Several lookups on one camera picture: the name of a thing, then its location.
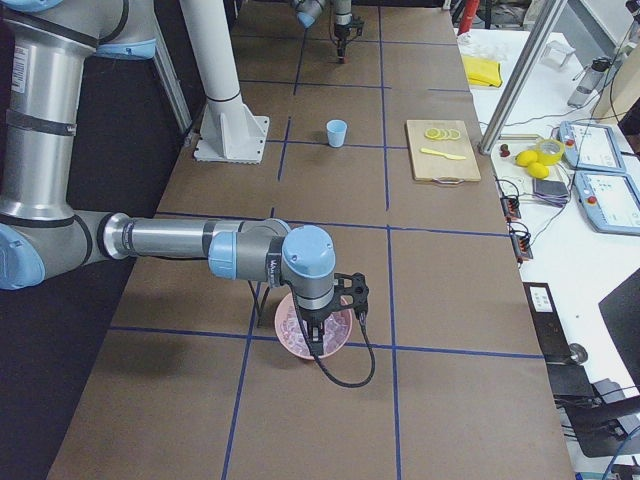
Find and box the purple grey notebook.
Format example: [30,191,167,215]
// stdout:
[532,178,570,207]

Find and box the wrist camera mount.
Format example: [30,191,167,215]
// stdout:
[349,16,364,37]
[331,272,369,327]

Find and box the pink bowl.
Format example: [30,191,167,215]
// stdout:
[274,293,354,362]

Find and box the pile of clear ice cubes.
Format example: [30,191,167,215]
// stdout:
[281,305,350,354]

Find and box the yellow plastic knife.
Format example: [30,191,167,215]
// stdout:
[420,147,467,161]

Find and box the light blue paper cup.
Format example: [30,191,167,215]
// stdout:
[325,119,348,148]

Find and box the yellow cloth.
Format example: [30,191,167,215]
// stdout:
[462,55,503,88]

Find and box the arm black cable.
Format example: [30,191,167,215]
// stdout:
[247,279,377,390]

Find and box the teach pendant far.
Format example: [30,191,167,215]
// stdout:
[552,121,627,174]

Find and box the aluminium frame post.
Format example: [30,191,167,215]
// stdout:
[478,0,568,155]

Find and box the teach pendant near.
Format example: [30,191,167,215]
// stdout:
[574,170,639,236]

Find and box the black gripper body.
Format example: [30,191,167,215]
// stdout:
[333,23,351,42]
[296,299,335,335]

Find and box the bamboo cutting board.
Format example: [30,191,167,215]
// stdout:
[405,120,481,186]

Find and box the teach pendant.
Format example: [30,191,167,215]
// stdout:
[574,170,639,236]
[552,121,627,174]

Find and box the black laptop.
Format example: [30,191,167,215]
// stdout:
[548,272,639,459]

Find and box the white tray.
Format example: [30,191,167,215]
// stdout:
[491,134,542,177]

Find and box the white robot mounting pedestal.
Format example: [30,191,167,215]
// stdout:
[180,0,270,164]

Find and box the yellow lemon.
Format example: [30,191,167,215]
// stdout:
[515,150,538,167]
[526,162,550,180]

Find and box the yellow tape roll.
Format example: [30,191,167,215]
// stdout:
[535,139,565,166]

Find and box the small red circuit board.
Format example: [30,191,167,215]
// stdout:
[495,178,521,222]

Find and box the crumpled clear plastic bag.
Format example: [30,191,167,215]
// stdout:
[457,32,509,62]

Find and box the clear water bottle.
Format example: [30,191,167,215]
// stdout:
[567,56,613,108]

